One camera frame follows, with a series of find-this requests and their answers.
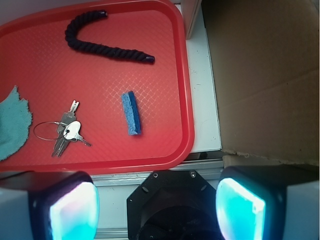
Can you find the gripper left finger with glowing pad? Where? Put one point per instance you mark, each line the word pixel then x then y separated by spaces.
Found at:
pixel 58 205

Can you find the brown cardboard box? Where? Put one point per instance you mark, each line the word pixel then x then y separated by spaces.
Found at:
pixel 265 58

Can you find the teal cloth rag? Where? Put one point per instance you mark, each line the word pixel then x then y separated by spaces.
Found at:
pixel 15 122

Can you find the silver key bunch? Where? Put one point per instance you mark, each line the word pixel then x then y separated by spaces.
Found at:
pixel 68 131

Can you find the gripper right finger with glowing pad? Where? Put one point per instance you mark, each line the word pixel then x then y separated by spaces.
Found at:
pixel 269 202

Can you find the black octagonal mount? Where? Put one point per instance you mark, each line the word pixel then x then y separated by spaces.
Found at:
pixel 173 205

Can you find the red plastic tray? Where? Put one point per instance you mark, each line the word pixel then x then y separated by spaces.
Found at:
pixel 35 57

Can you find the blue sponge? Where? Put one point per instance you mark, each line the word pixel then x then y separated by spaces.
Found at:
pixel 131 112

